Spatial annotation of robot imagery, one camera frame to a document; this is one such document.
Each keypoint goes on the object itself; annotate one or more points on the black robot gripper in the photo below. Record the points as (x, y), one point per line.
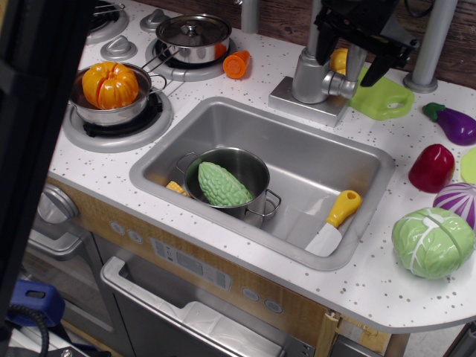
(371, 25)

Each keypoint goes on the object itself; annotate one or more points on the silver faucet lever handle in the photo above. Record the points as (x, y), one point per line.
(346, 86)

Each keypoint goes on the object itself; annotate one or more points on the black foreground robot arm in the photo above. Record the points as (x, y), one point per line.
(40, 42)

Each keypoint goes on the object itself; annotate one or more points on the yellow toy lemon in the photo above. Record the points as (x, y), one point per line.
(338, 61)

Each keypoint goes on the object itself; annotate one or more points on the silver toy faucet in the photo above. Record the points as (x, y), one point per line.
(302, 95)

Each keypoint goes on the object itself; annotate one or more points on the light green cutting board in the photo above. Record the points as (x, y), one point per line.
(383, 101)

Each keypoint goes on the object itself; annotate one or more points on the grey right support pole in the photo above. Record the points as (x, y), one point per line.
(422, 79)

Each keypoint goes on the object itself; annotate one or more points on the grey support pole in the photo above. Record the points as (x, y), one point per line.
(422, 79)
(250, 15)

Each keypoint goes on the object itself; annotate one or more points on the grey centre support pole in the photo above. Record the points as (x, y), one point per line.
(250, 15)

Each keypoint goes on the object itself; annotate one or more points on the grey sink basin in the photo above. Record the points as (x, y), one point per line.
(308, 169)

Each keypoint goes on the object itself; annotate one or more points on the orange toy carrot piece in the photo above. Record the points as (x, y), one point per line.
(236, 64)

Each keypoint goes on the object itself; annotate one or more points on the purple toy eggplant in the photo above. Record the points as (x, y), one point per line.
(458, 127)

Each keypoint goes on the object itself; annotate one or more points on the red toy bell pepper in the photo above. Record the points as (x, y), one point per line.
(433, 169)

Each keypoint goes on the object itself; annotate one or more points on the lidded steel saucepan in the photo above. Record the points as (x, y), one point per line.
(197, 39)

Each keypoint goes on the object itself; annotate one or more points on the light green toy slice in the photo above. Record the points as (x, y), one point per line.
(468, 167)

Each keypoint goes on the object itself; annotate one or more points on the steel pot in sink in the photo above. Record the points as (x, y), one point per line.
(247, 168)

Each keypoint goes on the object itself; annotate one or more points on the purple toy onion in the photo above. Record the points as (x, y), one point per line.
(459, 198)

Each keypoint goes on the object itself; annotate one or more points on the green bitter gourd toy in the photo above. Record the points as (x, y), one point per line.
(220, 187)

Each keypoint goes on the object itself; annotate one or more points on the back right stove burner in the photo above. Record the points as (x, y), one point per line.
(171, 70)

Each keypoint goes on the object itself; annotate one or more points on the stove burner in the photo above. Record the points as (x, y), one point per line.
(159, 111)
(109, 19)
(171, 70)

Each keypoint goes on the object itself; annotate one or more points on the grey stove knob back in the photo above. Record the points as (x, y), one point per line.
(151, 22)

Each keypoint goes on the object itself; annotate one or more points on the grey stove knob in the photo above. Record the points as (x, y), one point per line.
(151, 22)
(119, 49)

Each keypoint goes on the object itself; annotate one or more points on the green toy cabbage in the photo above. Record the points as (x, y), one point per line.
(432, 242)

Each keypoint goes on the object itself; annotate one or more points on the front left stove burner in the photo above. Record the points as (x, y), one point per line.
(159, 111)

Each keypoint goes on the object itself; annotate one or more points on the yellow corn toy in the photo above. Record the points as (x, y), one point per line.
(174, 186)

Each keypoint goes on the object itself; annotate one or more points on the grey stove knob front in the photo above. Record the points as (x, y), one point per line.
(119, 49)

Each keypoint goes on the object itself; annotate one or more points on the back left stove burner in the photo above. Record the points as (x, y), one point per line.
(109, 19)

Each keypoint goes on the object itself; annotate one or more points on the steel pot on burner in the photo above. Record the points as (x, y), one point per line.
(113, 117)

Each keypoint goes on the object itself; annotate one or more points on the orange toy pumpkin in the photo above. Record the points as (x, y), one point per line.
(110, 85)

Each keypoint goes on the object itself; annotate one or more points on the grey oven dial knob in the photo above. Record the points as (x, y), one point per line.
(56, 207)

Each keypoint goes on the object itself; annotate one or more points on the yellow handled toy knife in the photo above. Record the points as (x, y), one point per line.
(329, 237)

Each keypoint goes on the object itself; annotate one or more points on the silver dishwasher door handle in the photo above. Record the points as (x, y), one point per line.
(165, 316)

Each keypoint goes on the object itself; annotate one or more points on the silver oven door handle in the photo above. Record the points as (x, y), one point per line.
(60, 244)

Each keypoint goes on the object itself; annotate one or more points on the blue clamp with cable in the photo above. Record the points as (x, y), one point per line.
(35, 304)

